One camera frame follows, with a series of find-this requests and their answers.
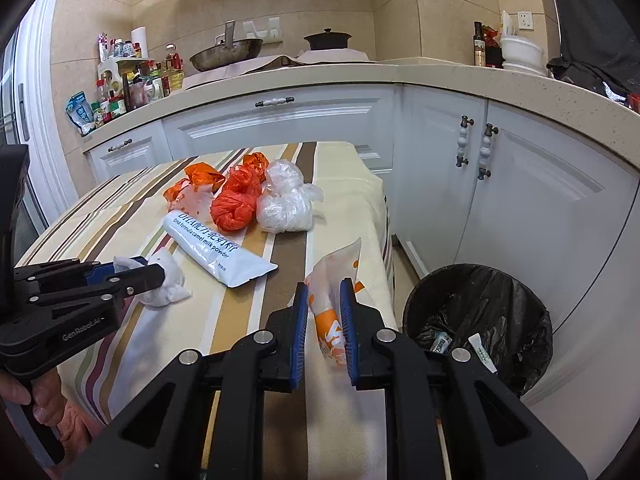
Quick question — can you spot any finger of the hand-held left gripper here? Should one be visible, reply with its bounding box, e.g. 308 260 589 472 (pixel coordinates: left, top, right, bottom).
27 265 167 311
14 258 149 287

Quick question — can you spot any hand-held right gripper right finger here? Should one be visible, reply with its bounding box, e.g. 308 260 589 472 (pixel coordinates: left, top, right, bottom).
339 277 588 480

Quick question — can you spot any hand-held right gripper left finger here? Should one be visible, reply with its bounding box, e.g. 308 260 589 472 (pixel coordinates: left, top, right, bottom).
64 282 311 480

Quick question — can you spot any white tissue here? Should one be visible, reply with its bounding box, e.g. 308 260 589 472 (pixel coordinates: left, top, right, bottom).
112 250 193 307

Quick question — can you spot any orange and white snack packet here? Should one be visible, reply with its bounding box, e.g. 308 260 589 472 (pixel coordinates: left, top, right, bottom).
304 237 363 368

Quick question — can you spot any white milk powder packet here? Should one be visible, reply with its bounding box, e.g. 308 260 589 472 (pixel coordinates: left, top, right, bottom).
164 211 279 288

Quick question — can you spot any large orange plastic bag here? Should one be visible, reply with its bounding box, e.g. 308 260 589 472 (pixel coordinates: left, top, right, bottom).
210 167 263 231

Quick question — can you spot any orange and clear plastic bag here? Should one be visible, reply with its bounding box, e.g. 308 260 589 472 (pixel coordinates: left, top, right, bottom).
163 162 227 216

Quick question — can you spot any round bin with black liner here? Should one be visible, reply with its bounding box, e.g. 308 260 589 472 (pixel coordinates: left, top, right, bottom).
402 263 553 398

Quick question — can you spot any person's left hand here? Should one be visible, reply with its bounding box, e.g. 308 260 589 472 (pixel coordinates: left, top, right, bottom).
0 367 103 448

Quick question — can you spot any striped tablecloth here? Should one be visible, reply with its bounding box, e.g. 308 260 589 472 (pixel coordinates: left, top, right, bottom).
15 141 396 480

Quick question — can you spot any white wrapper strip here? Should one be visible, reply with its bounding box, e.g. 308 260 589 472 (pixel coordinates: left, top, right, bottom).
468 334 498 375

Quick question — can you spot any blue and white snack bag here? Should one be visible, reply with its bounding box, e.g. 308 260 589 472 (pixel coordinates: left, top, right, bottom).
66 91 96 136

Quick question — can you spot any white door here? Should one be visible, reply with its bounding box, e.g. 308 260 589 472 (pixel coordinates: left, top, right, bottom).
0 0 90 246

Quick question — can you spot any group of condiment bottles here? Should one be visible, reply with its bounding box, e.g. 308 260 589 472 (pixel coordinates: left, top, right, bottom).
92 32 186 128

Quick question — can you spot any metal wok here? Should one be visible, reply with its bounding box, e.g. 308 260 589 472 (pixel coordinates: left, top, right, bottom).
189 20 264 73

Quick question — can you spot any pink stove cover cloth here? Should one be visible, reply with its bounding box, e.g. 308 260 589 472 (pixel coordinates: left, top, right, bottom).
182 49 373 92

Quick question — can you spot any beige speckled stone countertop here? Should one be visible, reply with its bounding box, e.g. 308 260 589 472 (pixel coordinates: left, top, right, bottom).
82 57 640 143

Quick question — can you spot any black lidded pot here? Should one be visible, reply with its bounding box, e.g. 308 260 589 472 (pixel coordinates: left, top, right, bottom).
303 28 352 52

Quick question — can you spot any dark oil bottle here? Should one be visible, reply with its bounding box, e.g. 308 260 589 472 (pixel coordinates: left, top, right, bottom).
472 21 487 67

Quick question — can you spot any red packet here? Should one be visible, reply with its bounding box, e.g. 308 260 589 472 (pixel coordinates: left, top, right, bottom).
482 25 503 68

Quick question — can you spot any stack of white bowls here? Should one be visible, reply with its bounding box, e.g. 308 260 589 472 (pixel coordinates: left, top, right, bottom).
500 35 547 73

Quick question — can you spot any black cloth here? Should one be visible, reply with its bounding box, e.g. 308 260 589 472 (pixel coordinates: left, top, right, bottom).
542 0 640 103

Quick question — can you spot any white cabinet door handle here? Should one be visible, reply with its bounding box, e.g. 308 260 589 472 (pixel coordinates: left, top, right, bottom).
456 115 475 167
477 123 500 181

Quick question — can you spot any white wall hook rack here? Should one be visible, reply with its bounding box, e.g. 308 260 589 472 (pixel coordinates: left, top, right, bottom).
243 16 283 43

